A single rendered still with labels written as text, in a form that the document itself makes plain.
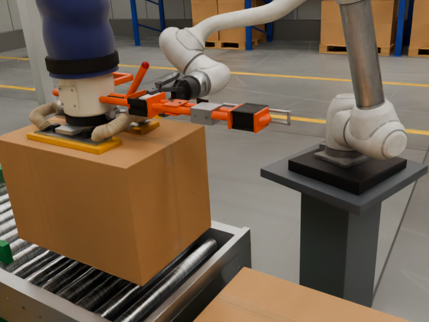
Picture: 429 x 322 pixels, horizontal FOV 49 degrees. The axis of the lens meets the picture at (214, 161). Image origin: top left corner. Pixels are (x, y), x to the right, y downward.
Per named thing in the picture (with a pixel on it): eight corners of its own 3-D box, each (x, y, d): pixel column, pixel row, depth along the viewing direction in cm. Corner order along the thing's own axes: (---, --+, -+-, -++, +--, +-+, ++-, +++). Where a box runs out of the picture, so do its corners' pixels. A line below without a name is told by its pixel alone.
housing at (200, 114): (189, 122, 130) (188, 107, 128) (203, 116, 135) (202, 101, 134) (210, 126, 126) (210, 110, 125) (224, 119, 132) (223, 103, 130)
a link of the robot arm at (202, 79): (211, 98, 159) (202, 102, 155) (189, 95, 164) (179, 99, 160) (209, 71, 156) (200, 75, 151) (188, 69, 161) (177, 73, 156)
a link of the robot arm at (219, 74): (203, 105, 163) (177, 79, 165) (226, 93, 174) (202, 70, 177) (218, 82, 156) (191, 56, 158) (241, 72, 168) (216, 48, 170)
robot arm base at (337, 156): (334, 145, 213) (335, 133, 211) (375, 158, 196) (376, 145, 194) (306, 154, 204) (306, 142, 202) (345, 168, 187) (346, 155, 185)
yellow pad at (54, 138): (26, 138, 156) (23, 124, 154) (50, 130, 164) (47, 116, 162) (99, 155, 139) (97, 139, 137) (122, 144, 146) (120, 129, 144)
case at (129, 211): (18, 238, 174) (-7, 138, 159) (96, 194, 205) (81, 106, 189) (142, 287, 144) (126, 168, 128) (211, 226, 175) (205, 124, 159)
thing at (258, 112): (227, 129, 123) (226, 110, 121) (241, 121, 128) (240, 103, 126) (256, 133, 118) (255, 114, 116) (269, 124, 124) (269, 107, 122)
